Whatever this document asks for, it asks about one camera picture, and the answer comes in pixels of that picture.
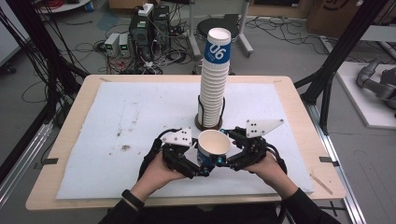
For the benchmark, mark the white power adapter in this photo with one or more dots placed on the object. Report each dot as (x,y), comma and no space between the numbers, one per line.
(145,10)

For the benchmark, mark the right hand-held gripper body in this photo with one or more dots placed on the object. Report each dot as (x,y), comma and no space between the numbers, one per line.
(258,127)

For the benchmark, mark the white foam mat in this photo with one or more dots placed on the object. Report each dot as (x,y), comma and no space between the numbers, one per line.
(124,168)

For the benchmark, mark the black round stool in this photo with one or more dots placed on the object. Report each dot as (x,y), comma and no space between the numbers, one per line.
(202,26)

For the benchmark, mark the person's left hand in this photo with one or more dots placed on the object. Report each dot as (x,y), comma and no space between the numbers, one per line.
(155,177)

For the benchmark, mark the blue banded paper cup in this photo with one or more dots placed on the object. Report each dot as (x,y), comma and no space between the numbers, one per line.
(213,144)

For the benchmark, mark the stack of white paper cups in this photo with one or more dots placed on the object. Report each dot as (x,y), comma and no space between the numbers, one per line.
(214,87)

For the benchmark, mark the black wristband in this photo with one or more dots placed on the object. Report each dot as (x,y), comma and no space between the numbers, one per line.
(133,199)

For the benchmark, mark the person's right hand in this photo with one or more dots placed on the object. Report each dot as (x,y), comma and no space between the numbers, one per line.
(271,174)

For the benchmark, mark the person's dark clothing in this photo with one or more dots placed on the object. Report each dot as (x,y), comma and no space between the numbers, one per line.
(211,216)

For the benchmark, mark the aluminium rail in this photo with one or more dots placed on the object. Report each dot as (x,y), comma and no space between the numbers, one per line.
(345,183)
(21,161)

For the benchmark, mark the black computer tower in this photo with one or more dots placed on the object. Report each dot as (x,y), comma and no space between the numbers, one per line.
(141,34)

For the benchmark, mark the white floor board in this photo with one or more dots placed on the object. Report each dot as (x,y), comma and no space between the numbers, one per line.
(351,93)

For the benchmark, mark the cardboard box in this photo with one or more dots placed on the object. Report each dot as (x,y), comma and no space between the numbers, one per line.
(336,15)

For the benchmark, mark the grey bench power supply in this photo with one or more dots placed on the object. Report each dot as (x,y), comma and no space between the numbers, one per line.
(111,43)
(124,45)

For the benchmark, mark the black tape piece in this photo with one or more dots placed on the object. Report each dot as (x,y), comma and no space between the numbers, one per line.
(49,161)
(328,160)

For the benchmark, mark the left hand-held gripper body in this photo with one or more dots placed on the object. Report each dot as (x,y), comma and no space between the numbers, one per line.
(179,138)

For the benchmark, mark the round white table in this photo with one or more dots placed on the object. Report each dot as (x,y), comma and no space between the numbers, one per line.
(62,6)

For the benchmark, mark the grey metal stand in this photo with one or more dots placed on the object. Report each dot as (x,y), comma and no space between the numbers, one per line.
(244,34)

